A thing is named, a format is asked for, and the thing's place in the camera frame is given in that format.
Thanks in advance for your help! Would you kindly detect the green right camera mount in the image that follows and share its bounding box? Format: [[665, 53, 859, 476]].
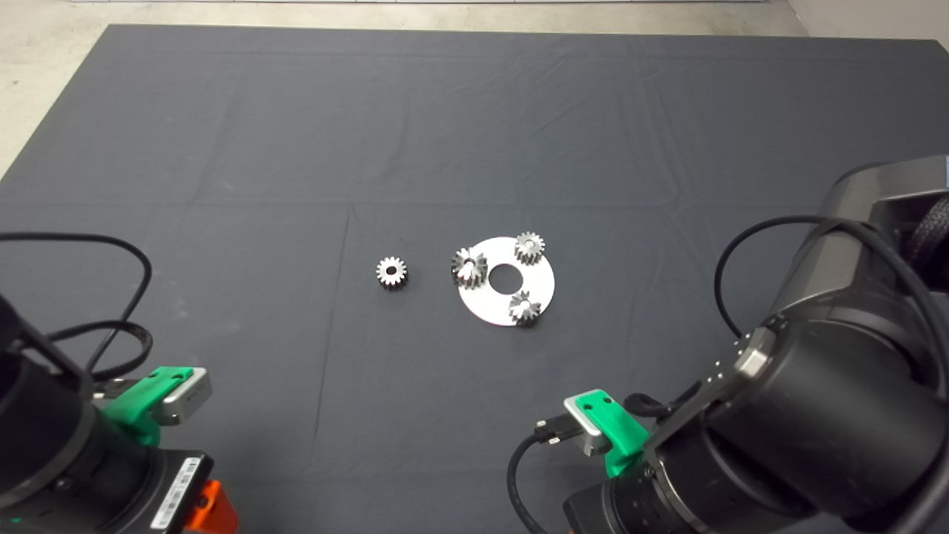
[[577, 392, 653, 479]]

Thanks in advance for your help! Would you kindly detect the braided black left arm cable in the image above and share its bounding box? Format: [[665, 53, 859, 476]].
[[44, 320, 155, 383]]

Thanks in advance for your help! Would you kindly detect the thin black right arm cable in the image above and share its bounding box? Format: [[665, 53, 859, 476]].
[[714, 215, 949, 401]]

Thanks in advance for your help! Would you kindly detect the green left camera mount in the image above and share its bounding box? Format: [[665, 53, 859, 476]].
[[100, 366, 195, 448]]

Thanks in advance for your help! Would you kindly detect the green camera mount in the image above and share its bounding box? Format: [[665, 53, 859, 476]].
[[577, 392, 653, 479], [100, 366, 195, 448]]

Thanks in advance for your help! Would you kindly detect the small steel gear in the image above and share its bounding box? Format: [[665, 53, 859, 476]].
[[514, 231, 546, 266], [375, 257, 409, 291], [508, 291, 543, 327]]

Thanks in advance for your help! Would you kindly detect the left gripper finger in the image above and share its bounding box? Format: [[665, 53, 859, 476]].
[[185, 481, 239, 534]]

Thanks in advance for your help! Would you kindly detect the dark grey table cloth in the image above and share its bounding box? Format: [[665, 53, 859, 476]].
[[0, 24, 949, 534]]

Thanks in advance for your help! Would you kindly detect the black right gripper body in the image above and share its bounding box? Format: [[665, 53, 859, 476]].
[[563, 475, 672, 534]]

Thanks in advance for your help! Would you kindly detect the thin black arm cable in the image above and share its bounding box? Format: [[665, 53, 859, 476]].
[[714, 215, 949, 401], [0, 233, 154, 375]]

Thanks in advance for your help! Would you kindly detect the large steel gear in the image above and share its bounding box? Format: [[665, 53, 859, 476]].
[[451, 248, 489, 287]]

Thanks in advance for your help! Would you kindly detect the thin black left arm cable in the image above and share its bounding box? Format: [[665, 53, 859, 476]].
[[0, 233, 154, 375]]

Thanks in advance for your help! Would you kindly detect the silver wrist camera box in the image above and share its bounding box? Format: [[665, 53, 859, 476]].
[[159, 369, 213, 426], [563, 389, 613, 456]]

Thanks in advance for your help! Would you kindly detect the black right camera cable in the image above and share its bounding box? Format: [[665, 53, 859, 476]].
[[507, 415, 575, 534]]

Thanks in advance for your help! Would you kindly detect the round metal plate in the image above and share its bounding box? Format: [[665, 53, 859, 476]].
[[457, 237, 556, 326]]

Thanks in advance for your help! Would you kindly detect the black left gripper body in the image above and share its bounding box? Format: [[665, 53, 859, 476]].
[[111, 449, 216, 534]]

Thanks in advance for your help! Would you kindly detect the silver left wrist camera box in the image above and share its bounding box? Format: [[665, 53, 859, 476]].
[[159, 369, 213, 426]]

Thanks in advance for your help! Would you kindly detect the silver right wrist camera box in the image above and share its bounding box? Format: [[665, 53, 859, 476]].
[[563, 389, 613, 456]]

